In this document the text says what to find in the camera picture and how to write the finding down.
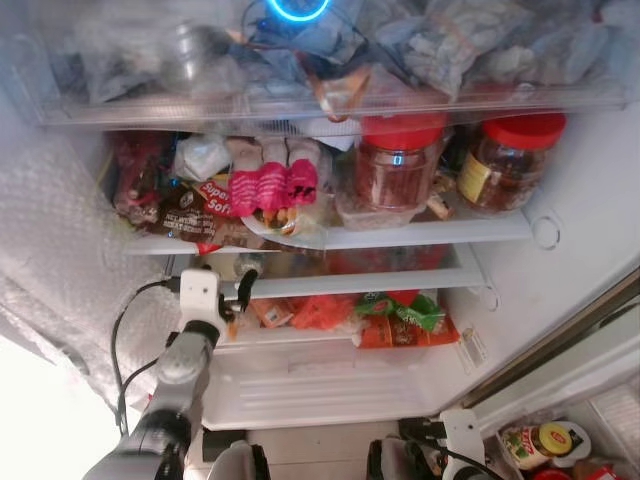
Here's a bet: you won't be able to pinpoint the white fridge shelf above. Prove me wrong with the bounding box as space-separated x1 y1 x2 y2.
124 209 537 253
164 244 493 302

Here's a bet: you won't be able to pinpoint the clear fridge door shelf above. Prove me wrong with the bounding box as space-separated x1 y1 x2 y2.
468 330 640 480

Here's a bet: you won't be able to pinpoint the white open fridge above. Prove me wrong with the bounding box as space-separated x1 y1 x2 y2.
0 0 640 433

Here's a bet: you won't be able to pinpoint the tan snack packet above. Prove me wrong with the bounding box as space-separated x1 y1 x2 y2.
248 297 297 330

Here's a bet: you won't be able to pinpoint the red orange bag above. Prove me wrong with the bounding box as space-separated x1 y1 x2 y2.
289 294 358 332

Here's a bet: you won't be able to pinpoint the brown bread bag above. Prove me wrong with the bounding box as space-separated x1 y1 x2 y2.
148 174 263 248

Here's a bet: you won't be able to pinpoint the pink snack package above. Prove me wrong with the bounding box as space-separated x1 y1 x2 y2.
229 158 322 218

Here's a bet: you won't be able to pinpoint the white crisper drawer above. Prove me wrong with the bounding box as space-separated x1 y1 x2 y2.
198 334 493 432

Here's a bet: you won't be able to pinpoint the white plastic bag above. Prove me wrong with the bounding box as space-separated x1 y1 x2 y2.
174 134 234 182

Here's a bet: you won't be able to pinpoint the dark red food package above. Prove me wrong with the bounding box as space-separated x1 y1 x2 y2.
109 133 177 228

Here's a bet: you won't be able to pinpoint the grey left robot leg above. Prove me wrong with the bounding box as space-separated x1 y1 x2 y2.
204 439 272 480

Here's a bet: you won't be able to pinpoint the grey robot leg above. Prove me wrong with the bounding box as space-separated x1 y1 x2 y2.
204 439 272 480
364 437 433 480

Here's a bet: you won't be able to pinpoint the green snack packet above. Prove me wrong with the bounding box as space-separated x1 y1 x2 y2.
354 290 447 332

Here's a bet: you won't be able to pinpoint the clear plastic food container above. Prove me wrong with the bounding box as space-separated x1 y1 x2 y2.
334 184 448 232

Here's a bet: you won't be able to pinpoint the clear bubble wrap sheet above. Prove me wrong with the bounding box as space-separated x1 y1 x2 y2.
0 148 193 383

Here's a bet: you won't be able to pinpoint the orange noodle packet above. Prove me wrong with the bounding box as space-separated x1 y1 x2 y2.
354 300 463 350

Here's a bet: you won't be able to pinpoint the red lid jar red contents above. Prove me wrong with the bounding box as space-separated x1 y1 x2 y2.
354 111 449 212

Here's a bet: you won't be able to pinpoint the grey right robot leg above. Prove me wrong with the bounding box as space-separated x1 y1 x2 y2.
364 437 433 480

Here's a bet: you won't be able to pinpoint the red lid jar yellow label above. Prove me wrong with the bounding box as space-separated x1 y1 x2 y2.
459 111 569 214

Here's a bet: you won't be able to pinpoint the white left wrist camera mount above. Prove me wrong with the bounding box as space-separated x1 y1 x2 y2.
177 267 224 327

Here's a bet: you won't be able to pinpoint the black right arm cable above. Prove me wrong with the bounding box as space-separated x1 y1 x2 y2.
398 418 483 480

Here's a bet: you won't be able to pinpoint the blue ring light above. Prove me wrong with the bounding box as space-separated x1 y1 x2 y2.
266 0 332 24

